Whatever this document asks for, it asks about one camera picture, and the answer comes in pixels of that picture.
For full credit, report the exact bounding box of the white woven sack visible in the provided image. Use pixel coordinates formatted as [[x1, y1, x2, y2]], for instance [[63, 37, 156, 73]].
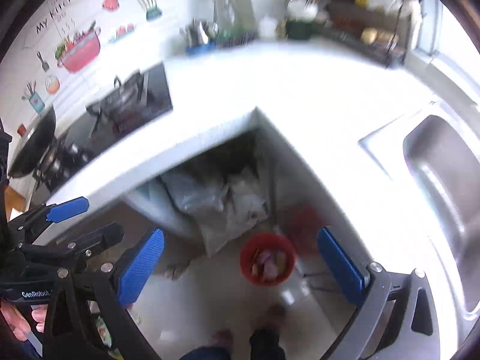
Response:
[[162, 169, 230, 215]]

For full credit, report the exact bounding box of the person's left leg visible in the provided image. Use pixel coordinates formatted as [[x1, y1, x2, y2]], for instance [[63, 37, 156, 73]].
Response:
[[182, 346, 232, 360]]

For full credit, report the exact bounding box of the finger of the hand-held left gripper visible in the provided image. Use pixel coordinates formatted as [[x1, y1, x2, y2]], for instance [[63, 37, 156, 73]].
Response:
[[17, 222, 125, 264], [7, 196, 90, 241]]

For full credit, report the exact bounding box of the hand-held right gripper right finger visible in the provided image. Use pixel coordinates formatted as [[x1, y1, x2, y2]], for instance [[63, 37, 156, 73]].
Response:
[[317, 227, 442, 360]]

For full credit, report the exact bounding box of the person's leg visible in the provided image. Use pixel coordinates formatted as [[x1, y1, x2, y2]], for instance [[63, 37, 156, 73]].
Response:
[[249, 329, 286, 360], [182, 346, 232, 360]]

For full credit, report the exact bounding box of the red plastic bin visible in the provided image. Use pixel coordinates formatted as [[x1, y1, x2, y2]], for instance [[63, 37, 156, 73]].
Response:
[[240, 232, 297, 286]]

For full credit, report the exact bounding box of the white ceramic pot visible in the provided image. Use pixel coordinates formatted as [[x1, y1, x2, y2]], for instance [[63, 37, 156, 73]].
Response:
[[259, 15, 280, 41]]

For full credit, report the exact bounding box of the glass jug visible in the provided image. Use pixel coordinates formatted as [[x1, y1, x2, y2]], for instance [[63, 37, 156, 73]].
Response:
[[211, 0, 238, 31]]

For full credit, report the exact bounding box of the pink packet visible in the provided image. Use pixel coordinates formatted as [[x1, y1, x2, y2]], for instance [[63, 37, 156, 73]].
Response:
[[257, 250, 280, 274]]

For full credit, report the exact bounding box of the dark green mug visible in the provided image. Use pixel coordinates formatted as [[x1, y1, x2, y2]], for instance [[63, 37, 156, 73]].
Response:
[[285, 18, 316, 41]]

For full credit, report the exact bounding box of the metal pitcher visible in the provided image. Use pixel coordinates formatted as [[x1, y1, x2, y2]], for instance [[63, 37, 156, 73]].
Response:
[[183, 18, 217, 46]]

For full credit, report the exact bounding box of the window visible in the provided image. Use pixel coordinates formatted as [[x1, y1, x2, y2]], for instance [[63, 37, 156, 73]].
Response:
[[412, 0, 480, 69]]

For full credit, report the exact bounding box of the person's right leg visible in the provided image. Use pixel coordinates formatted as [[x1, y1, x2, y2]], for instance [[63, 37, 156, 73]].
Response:
[[249, 329, 286, 360]]

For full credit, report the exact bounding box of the metal-faced door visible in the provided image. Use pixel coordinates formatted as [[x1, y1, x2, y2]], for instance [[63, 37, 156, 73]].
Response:
[[259, 112, 359, 298]]

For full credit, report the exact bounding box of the grey woven sack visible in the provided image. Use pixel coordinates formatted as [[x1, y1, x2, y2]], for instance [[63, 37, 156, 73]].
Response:
[[198, 210, 264, 258]]

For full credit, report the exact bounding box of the black wok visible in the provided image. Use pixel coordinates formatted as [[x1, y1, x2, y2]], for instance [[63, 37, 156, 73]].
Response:
[[7, 107, 58, 178]]

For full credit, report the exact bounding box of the black gas stove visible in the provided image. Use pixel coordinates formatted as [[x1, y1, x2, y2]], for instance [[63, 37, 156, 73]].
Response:
[[33, 63, 174, 200]]

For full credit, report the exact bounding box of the pile of food packets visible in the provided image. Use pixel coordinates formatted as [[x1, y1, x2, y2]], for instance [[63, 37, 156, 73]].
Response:
[[89, 300, 125, 350]]

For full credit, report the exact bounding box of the kitchen wall decal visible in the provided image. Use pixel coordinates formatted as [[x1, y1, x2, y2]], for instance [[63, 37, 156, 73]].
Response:
[[17, 0, 166, 116]]

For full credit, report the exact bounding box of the blue plastic dish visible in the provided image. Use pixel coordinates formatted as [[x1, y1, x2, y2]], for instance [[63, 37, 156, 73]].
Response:
[[185, 41, 219, 56]]

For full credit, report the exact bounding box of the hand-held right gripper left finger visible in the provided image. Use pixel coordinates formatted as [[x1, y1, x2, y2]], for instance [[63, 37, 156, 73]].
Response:
[[47, 228, 166, 360]]

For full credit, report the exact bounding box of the pink slipper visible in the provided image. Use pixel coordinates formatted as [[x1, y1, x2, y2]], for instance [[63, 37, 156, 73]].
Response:
[[211, 329, 235, 350]]

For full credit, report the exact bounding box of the person's left hand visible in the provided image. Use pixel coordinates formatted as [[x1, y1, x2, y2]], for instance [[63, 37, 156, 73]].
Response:
[[0, 301, 48, 342]]

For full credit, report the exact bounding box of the steel sink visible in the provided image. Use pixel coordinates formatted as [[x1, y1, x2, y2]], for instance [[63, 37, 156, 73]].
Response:
[[402, 113, 480, 320]]

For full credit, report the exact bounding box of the pile of clear plastic bags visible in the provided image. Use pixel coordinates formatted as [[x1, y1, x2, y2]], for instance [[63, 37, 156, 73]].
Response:
[[226, 168, 271, 230]]

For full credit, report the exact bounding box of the black wire rack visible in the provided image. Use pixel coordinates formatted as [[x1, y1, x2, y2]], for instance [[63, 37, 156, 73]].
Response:
[[319, 0, 418, 69]]

